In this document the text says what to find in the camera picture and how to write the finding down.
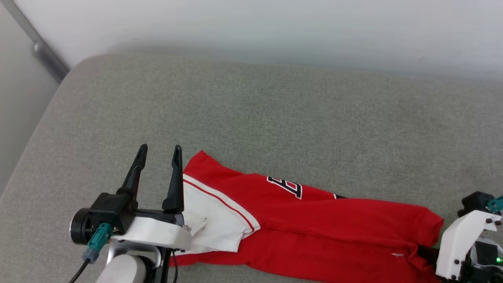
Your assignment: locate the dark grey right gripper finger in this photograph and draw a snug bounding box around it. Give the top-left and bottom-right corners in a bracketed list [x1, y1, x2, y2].
[417, 244, 441, 272]

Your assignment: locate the grey metal rail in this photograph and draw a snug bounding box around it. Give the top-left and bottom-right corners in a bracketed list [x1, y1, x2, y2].
[2, 0, 71, 84]

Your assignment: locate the black round left gripper motor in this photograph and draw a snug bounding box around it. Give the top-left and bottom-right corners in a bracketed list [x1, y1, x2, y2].
[70, 208, 95, 245]

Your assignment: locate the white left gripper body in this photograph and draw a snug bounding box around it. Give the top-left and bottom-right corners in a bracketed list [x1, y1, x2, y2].
[112, 208, 194, 253]

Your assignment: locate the grey fabric sofa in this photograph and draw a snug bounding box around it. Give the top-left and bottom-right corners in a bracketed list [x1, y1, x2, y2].
[0, 53, 503, 283]

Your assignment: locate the red and white jersey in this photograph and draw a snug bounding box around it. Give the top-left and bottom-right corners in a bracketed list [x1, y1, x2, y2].
[170, 150, 444, 283]

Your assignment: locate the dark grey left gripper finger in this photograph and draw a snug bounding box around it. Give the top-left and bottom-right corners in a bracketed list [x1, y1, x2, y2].
[117, 143, 149, 199]
[162, 145, 185, 214]

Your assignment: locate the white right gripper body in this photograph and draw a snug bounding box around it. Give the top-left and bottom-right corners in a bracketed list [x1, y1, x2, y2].
[435, 210, 503, 282]

